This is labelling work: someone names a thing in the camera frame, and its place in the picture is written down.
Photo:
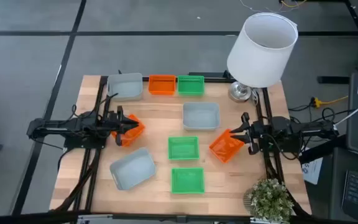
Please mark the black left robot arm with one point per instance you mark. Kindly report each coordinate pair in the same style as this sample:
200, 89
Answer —
73, 126

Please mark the grey plastic bin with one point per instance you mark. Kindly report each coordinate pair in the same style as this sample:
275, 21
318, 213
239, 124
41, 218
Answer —
201, 116
125, 86
132, 169

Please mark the orange slotted plastic basket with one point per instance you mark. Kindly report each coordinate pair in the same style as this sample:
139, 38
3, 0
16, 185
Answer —
134, 135
162, 84
224, 147

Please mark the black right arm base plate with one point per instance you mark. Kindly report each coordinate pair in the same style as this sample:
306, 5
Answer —
291, 147

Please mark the white printed paper sheet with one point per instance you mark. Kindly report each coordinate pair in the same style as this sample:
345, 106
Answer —
312, 170

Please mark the black aluminium frame rail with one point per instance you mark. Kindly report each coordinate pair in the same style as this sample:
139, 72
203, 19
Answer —
82, 180
92, 180
264, 99
210, 77

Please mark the green slotted plastic basket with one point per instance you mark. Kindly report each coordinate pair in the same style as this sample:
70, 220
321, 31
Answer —
183, 148
191, 85
187, 180

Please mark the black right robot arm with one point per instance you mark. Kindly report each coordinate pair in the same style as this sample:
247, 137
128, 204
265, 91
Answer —
303, 129

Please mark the white lamp shade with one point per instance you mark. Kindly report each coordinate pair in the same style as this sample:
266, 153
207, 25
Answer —
259, 68

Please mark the black stand foot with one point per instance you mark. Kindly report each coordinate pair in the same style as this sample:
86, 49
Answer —
332, 80

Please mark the black front frame bar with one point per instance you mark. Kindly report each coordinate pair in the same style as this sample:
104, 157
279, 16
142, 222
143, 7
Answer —
26, 217

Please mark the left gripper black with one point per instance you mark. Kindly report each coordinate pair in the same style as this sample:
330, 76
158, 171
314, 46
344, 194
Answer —
119, 124

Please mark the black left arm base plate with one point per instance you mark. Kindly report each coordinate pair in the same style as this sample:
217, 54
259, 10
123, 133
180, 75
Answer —
85, 143

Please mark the small potted green plant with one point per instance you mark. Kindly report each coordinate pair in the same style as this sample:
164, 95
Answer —
270, 200

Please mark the silver lamp base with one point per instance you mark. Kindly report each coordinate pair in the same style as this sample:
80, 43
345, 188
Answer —
240, 92

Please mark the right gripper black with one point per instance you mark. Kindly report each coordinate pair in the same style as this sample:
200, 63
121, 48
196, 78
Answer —
259, 133

